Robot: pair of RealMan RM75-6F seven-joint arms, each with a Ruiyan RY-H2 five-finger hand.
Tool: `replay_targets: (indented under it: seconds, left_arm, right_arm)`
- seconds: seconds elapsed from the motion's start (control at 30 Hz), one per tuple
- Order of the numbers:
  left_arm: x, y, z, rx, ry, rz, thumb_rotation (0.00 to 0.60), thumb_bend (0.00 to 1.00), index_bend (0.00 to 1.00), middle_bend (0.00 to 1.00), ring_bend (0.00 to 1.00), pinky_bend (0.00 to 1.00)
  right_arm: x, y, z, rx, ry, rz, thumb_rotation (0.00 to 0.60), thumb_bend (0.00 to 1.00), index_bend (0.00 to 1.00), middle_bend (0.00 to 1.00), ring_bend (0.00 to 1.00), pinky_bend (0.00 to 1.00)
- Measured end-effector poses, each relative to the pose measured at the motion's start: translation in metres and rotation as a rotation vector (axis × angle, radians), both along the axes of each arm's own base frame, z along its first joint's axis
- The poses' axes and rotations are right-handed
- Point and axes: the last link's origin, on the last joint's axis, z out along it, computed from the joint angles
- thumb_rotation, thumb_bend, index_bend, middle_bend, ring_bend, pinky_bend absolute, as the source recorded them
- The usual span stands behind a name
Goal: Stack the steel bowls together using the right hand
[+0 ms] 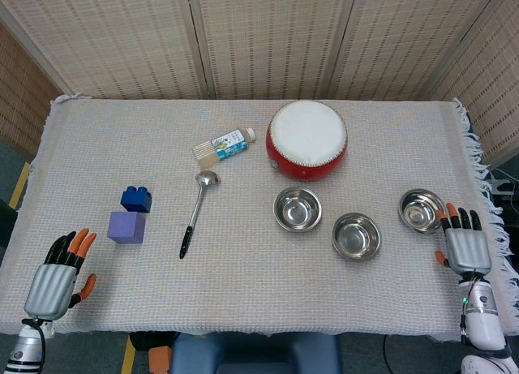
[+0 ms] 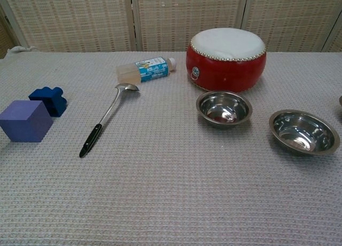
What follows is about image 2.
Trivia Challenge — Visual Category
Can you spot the clear bottle with blue label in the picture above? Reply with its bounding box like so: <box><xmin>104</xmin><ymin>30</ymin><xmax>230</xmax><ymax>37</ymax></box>
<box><xmin>115</xmin><ymin>57</ymin><xmax>177</xmax><ymax>83</ymax></box>

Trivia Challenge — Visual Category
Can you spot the woven folding screen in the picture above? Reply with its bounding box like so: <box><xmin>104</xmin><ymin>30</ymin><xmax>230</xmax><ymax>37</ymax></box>
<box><xmin>0</xmin><ymin>0</ymin><xmax>342</xmax><ymax>59</ymax></box>

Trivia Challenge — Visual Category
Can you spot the red drum with white skin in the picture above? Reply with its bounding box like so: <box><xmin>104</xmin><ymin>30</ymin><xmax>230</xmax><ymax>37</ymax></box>
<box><xmin>185</xmin><ymin>27</ymin><xmax>267</xmax><ymax>93</ymax></box>

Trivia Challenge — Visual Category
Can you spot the small metal bowl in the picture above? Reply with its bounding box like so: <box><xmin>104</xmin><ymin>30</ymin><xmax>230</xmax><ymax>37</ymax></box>
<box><xmin>196</xmin><ymin>91</ymin><xmax>253</xmax><ymax>129</ymax></box>

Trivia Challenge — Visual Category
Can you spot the grey waffle tablecloth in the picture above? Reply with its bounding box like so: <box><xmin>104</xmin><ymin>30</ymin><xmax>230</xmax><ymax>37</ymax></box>
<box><xmin>0</xmin><ymin>45</ymin><xmax>342</xmax><ymax>246</ymax></box>

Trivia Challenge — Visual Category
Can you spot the metal ladle with black handle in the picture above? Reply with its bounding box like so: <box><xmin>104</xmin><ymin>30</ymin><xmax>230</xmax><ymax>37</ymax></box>
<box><xmin>79</xmin><ymin>83</ymin><xmax>140</xmax><ymax>158</ymax></box>

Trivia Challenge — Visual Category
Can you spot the large metal bowl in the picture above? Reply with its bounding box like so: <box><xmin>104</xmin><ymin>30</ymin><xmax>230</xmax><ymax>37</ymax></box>
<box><xmin>268</xmin><ymin>109</ymin><xmax>341</xmax><ymax>156</ymax></box>

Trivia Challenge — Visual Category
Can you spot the purple cube block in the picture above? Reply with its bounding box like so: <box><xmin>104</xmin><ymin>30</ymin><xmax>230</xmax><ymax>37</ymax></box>
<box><xmin>0</xmin><ymin>100</ymin><xmax>54</xmax><ymax>143</ymax></box>

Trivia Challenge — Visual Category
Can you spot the dark blue notched block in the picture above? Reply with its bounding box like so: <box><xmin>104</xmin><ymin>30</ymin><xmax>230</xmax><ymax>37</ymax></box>
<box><xmin>28</xmin><ymin>86</ymin><xmax>68</xmax><ymax>118</ymax></box>

